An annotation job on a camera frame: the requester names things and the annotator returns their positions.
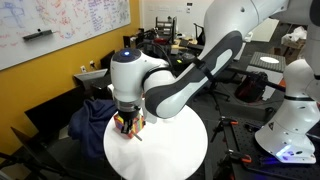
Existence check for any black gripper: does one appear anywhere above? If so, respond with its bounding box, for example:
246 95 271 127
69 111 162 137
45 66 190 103
117 111 139 138

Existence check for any colourful book box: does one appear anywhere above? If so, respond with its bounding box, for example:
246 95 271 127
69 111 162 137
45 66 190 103
113 113 147 139

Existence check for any dark blue blanket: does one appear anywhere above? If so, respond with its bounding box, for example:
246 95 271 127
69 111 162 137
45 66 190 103
68 98 118 159

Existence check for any black computer case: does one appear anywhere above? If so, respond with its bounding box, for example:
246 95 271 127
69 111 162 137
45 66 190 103
90 71 114 101

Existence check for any silver grey monitor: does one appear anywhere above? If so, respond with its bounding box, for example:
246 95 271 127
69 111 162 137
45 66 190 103
73 68 109 91

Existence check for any small black monitor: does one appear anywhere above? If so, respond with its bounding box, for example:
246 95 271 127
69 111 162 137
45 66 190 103
99 49 116 73

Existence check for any black flat panel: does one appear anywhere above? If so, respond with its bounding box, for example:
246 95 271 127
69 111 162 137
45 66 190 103
24 84 86 134

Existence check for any black tower computer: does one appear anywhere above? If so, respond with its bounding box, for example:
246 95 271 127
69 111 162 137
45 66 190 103
122 34 134 51

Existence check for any black orange bar clamp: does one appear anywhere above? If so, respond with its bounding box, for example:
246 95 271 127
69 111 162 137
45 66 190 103
210 116 240 144
214 149 253 180

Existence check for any black office chair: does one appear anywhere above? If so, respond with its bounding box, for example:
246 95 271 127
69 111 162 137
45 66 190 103
196 68 236 111

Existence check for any black tripod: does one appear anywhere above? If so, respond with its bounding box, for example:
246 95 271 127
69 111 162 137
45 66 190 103
0 126 71 180

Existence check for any black metal rack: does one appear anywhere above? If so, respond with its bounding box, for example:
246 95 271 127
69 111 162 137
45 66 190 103
154 15 178 44

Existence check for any whiteboard with writing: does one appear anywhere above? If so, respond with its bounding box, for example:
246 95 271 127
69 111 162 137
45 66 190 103
0 0 132 72

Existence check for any black red bag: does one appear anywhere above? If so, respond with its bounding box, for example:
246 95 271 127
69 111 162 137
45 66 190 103
234 70 269 104

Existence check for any black whiteboard eraser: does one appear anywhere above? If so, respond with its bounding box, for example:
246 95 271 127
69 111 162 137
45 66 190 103
22 29 54 42

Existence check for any grey table with white disc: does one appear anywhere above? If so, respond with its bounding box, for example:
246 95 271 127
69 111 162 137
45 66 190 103
249 50 288 74

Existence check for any black perforated breadboard table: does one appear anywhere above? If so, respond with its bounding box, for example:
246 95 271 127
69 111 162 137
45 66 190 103
221 116 320 180

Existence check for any crumpled white plastic sheet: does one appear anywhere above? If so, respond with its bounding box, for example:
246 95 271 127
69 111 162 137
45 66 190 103
280 25 309 61

